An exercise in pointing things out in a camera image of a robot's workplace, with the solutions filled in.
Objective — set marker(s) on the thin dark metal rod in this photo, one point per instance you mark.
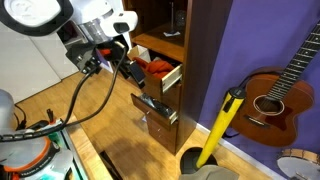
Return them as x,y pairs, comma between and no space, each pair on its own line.
171,16

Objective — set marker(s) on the dark wooden shelf cabinet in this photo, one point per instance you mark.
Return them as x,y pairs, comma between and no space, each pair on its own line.
203,66

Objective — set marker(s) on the white paper slip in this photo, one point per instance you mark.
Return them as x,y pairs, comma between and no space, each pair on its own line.
171,33

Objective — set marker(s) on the black round stand base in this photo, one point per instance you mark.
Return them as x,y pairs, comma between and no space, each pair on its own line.
190,160

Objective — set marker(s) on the wooden drawer with cream compartments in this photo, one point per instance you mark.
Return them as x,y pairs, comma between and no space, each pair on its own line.
153,85

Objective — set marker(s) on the brown acoustic guitar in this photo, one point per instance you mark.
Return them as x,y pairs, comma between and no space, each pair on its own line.
276,116

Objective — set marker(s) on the brown wooden drawer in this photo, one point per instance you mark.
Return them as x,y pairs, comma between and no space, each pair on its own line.
163,135

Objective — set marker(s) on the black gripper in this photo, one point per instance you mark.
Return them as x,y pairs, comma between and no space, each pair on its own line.
115,60

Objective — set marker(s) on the grey cloth cover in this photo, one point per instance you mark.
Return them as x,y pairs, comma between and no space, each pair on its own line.
210,173

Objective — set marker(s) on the dark round object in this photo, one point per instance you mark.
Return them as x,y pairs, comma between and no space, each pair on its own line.
180,18

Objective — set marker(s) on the yellow pole with black cap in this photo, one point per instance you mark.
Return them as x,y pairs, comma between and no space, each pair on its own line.
220,123

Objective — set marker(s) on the aluminium frame rail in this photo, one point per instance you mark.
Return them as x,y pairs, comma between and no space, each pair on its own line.
75,150

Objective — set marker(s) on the white closet door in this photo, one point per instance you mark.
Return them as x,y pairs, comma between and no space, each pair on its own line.
56,56
23,66

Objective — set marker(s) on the small black upright clamp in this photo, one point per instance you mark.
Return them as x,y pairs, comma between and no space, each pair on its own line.
50,115

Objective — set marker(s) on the wooden drawer holding black plastic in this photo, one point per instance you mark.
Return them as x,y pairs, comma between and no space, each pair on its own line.
160,108

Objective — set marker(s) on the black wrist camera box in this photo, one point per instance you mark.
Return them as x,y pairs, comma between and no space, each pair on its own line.
83,58

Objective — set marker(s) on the red knit beanie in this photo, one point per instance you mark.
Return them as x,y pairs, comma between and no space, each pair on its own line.
160,68

